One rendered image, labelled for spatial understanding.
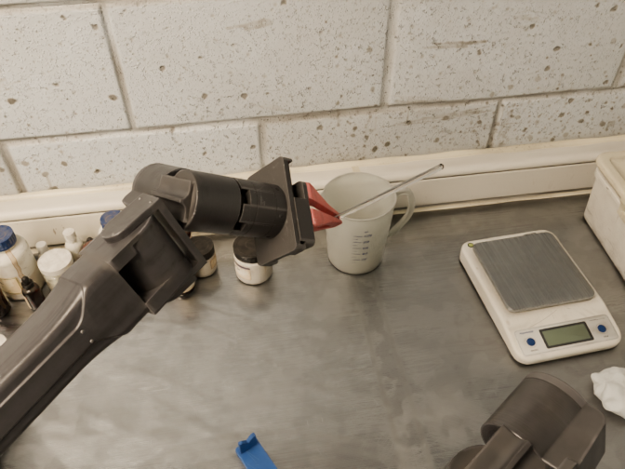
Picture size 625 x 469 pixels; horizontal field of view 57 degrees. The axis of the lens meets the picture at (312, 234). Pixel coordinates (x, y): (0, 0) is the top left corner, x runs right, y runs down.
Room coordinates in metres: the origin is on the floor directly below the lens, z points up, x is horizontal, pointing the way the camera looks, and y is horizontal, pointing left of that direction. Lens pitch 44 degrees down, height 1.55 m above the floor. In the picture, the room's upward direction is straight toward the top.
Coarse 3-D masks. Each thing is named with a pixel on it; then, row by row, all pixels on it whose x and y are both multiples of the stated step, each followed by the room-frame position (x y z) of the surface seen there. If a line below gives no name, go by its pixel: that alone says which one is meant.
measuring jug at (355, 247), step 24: (336, 192) 0.80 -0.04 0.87; (360, 192) 0.82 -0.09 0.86; (408, 192) 0.78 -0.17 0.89; (360, 216) 0.81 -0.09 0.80; (384, 216) 0.71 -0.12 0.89; (408, 216) 0.78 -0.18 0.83; (336, 240) 0.72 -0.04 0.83; (360, 240) 0.70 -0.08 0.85; (384, 240) 0.73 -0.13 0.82; (336, 264) 0.72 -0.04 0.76; (360, 264) 0.71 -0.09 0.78
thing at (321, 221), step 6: (312, 210) 0.44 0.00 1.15; (318, 210) 0.45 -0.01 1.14; (312, 216) 0.44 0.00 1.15; (318, 216) 0.44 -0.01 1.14; (324, 216) 0.45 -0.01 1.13; (330, 216) 0.47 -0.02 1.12; (312, 222) 0.43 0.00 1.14; (318, 222) 0.44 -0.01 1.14; (324, 222) 0.45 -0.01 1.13; (330, 222) 0.46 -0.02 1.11; (336, 222) 0.47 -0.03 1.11; (318, 228) 0.47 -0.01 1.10; (324, 228) 0.47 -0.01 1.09
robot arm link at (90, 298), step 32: (160, 224) 0.37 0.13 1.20; (96, 256) 0.33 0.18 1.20; (128, 256) 0.33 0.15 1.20; (160, 256) 0.34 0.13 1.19; (64, 288) 0.30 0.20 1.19; (96, 288) 0.30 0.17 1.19; (128, 288) 0.31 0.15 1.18; (160, 288) 0.33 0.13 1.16; (32, 320) 0.28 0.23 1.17; (64, 320) 0.27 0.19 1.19; (96, 320) 0.28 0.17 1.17; (128, 320) 0.30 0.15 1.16; (0, 352) 0.26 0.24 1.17; (32, 352) 0.25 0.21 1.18; (64, 352) 0.26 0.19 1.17; (96, 352) 0.27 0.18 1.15; (0, 384) 0.22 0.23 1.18; (32, 384) 0.23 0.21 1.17; (64, 384) 0.24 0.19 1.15; (0, 416) 0.21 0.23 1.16; (32, 416) 0.22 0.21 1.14; (0, 448) 0.19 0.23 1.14
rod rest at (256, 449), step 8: (248, 440) 0.37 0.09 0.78; (256, 440) 0.38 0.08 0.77; (240, 448) 0.36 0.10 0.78; (248, 448) 0.37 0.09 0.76; (256, 448) 0.37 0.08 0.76; (240, 456) 0.36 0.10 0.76; (248, 456) 0.36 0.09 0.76; (256, 456) 0.36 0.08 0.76; (264, 456) 0.36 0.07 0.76; (248, 464) 0.35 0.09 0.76; (256, 464) 0.35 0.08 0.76; (264, 464) 0.35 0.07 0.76; (272, 464) 0.35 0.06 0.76
